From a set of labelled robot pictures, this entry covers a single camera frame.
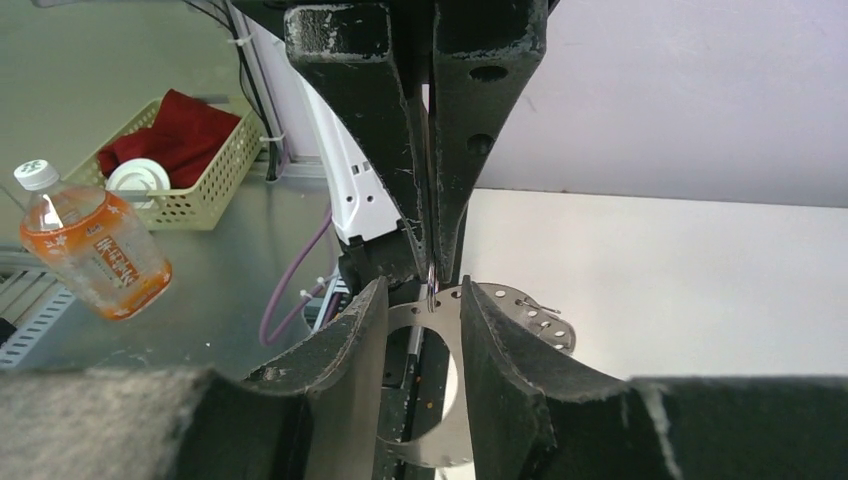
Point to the metal disc keyring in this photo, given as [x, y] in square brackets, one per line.
[447, 443]

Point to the red cloth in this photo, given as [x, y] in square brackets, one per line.
[184, 137]

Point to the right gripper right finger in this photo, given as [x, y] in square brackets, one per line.
[536, 413]

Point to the white slotted cable duct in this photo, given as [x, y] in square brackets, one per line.
[35, 326]

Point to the orange tea bottle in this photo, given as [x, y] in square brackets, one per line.
[93, 241]

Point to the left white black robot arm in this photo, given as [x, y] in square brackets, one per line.
[410, 98]

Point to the white round lid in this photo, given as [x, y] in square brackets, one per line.
[134, 179]

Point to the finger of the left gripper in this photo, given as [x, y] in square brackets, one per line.
[483, 56]
[346, 52]

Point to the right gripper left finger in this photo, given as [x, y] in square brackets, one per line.
[316, 419]

